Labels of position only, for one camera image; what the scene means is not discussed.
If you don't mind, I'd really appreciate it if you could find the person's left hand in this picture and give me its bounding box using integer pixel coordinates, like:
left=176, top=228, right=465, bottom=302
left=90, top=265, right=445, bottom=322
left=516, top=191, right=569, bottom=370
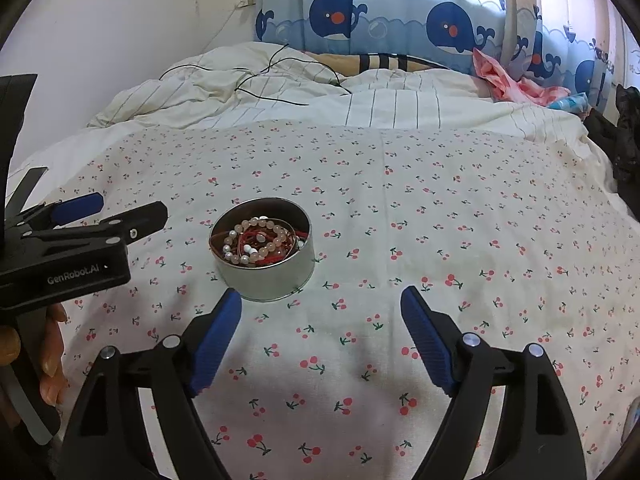
left=39, top=302, right=69, bottom=407

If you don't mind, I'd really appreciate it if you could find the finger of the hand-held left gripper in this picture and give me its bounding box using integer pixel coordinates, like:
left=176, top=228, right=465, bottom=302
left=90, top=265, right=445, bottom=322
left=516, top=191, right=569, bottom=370
left=7, top=191, right=105, bottom=228
left=20, top=201, right=169, bottom=252

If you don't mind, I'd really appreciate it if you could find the pink cloth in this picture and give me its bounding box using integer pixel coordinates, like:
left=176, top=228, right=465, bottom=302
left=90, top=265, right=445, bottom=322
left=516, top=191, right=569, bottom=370
left=472, top=49, right=571, bottom=107

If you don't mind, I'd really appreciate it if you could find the white striped duvet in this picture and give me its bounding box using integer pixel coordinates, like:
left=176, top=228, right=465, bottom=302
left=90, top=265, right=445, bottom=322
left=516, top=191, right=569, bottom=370
left=87, top=42, right=618, bottom=192

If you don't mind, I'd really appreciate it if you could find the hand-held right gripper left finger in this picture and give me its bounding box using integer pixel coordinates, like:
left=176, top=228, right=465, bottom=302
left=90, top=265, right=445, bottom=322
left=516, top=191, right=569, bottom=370
left=57, top=287, right=243, bottom=480

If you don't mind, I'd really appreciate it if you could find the pink bead bracelet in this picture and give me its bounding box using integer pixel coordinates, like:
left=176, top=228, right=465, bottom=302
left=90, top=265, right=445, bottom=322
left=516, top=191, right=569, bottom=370
left=222, top=216, right=293, bottom=265

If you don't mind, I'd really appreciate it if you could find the blue packet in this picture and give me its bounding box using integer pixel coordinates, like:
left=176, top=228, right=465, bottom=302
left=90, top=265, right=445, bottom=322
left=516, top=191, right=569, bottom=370
left=547, top=91, right=588, bottom=112

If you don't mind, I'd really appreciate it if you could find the dark clothing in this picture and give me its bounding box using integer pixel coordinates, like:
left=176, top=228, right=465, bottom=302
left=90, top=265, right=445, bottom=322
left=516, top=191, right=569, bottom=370
left=582, top=84, right=640, bottom=221

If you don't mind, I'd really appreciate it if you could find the cherry print bedsheet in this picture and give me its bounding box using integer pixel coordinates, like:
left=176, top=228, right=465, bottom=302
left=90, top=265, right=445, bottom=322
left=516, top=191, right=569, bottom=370
left=10, top=122, right=631, bottom=480

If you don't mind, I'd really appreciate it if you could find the round metal tin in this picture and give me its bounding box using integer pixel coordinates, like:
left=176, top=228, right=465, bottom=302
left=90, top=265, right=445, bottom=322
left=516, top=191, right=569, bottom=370
left=209, top=197, right=316, bottom=302

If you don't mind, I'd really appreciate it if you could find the tan black striped pillow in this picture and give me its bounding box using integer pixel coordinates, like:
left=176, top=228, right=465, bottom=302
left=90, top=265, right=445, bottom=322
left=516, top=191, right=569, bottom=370
left=305, top=51, right=451, bottom=74

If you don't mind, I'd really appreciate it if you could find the thin black cable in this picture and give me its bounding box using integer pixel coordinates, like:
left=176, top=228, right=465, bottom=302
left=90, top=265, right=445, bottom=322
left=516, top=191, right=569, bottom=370
left=159, top=44, right=353, bottom=107

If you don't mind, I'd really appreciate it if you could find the blue whale print curtain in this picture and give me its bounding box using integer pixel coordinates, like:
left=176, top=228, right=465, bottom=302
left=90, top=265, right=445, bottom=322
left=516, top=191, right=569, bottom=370
left=254, top=0, right=640, bottom=111

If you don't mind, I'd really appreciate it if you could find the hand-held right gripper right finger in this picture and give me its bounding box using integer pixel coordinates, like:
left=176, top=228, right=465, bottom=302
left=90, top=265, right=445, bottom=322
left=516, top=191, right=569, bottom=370
left=400, top=285, right=588, bottom=480

